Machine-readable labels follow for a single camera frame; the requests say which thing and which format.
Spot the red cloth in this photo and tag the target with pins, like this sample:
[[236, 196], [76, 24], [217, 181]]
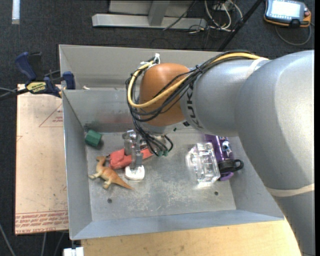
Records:
[[119, 160]]

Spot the orange toy dinosaur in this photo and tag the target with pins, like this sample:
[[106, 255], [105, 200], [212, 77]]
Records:
[[108, 175]]

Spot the dark green block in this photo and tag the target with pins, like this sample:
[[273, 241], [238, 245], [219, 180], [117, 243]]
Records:
[[93, 138]]

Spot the grey metal bin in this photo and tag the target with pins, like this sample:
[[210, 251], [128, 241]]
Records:
[[162, 200]]

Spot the clear glass block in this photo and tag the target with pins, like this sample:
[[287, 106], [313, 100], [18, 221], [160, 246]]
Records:
[[203, 165]]

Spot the brown cardboard board, red print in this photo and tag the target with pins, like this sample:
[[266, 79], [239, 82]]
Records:
[[40, 160]]

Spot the purple bottle with black cap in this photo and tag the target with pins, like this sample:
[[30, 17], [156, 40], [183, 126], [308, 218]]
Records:
[[226, 152]]

